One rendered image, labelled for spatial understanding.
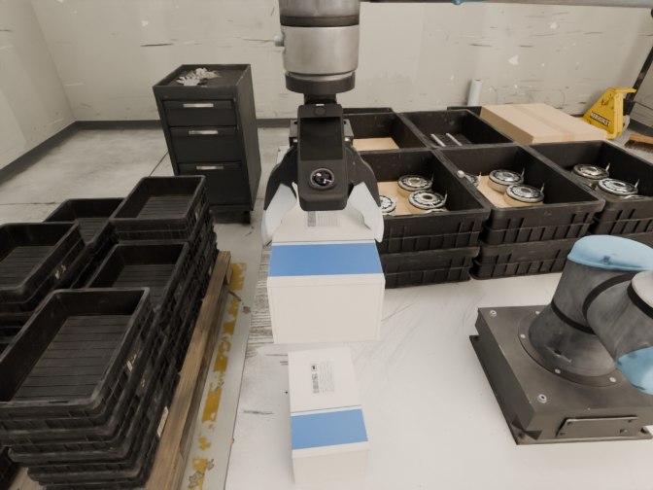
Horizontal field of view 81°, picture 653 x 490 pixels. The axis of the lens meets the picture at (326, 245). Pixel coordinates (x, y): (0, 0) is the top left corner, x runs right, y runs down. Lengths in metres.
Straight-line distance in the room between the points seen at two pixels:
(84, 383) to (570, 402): 1.13
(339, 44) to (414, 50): 4.02
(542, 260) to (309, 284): 0.88
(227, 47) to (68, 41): 1.51
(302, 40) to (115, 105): 4.48
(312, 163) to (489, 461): 0.62
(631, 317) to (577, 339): 0.17
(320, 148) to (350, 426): 0.47
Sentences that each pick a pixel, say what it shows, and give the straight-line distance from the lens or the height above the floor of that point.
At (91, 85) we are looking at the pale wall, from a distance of 4.86.
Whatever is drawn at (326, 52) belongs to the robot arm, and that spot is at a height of 1.33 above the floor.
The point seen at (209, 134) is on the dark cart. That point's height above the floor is 0.64.
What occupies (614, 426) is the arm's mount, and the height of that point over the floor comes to 0.75.
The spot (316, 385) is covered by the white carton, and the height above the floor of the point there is 0.79.
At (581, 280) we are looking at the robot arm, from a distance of 0.75.
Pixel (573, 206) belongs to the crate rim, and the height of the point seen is 0.93.
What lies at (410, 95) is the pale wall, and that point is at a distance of 4.49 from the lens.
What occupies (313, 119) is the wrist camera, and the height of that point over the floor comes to 1.27.
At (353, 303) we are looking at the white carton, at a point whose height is 1.10.
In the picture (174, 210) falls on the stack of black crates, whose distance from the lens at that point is 1.92.
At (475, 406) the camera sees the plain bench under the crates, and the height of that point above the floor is 0.70.
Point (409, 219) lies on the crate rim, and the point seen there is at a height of 0.93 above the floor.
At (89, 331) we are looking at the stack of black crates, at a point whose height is 0.49.
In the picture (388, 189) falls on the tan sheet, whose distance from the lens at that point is 1.24.
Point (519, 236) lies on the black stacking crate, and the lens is 1.09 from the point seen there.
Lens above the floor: 1.39
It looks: 35 degrees down
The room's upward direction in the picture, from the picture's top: straight up
